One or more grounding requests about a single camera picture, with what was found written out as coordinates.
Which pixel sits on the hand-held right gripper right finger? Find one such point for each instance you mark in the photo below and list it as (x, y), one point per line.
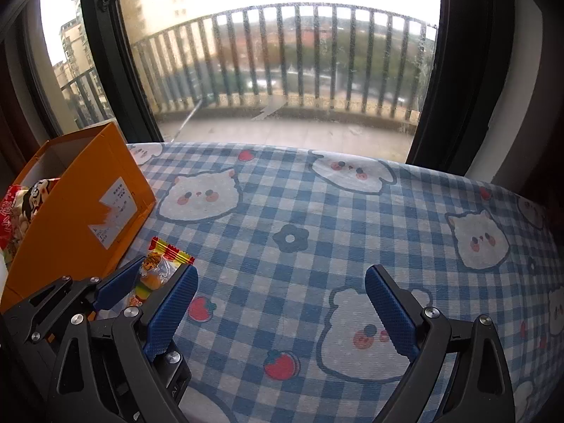
(392, 317)

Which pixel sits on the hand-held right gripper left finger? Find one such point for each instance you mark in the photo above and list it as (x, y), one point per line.
(172, 313)

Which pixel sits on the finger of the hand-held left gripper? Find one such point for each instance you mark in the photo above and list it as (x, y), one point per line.
(114, 286)

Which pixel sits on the small clear candy packet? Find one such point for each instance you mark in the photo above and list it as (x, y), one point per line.
(154, 268)

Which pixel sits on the orange cardboard box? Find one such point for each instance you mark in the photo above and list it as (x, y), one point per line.
(88, 185)

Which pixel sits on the red white cartoon snack packet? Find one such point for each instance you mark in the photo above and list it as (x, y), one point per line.
(26, 211)

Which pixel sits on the blue checkered printed blanket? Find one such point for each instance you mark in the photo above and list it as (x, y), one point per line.
(308, 194)

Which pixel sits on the thin metal pole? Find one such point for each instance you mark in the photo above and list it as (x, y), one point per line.
(187, 119)

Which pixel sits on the dark red curtain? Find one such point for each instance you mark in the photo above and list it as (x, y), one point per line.
(9, 119)

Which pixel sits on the distant apartment building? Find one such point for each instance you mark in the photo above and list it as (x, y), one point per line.
(70, 39)

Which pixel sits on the balcony railing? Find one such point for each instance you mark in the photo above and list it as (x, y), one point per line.
(273, 53)

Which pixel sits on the dark window frame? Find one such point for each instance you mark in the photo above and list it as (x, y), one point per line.
(101, 31)

